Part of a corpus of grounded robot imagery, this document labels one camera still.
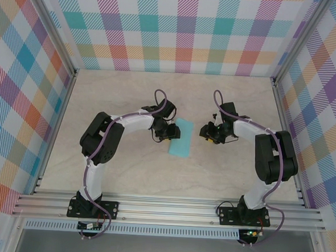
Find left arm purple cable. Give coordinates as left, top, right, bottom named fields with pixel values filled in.
left=78, top=84, right=171, bottom=245

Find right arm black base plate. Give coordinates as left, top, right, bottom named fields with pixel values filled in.
left=218, top=206, right=272, bottom=229

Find aluminium frame post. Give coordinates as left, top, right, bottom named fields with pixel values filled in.
left=17, top=0, right=85, bottom=78
left=270, top=0, right=332, bottom=91

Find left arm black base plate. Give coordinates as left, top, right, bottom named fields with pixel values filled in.
left=66, top=197, right=121, bottom=221

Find thin black base cable loop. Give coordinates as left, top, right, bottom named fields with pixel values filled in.
left=215, top=201, right=234, bottom=220

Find circuit board with green light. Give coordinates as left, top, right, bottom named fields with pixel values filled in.
left=242, top=229, right=265, bottom=239

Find teal paper sheet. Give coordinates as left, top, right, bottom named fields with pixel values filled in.
left=167, top=116, right=194, bottom=158

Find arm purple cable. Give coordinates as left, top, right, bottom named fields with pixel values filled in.
left=78, top=84, right=171, bottom=245
left=204, top=90, right=292, bottom=251

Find aluminium side rail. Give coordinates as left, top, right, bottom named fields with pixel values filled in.
left=263, top=77, right=315, bottom=209
left=31, top=66, right=80, bottom=198

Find perforated grey cable tray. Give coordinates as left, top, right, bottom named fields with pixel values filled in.
left=23, top=216, right=241, bottom=242

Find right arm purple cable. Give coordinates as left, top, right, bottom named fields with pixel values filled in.
left=204, top=90, right=292, bottom=251

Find long aluminium mounting beam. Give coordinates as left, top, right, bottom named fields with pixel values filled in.
left=11, top=187, right=328, bottom=235

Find small black circuit board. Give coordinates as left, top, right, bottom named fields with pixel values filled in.
left=77, top=222, right=103, bottom=231

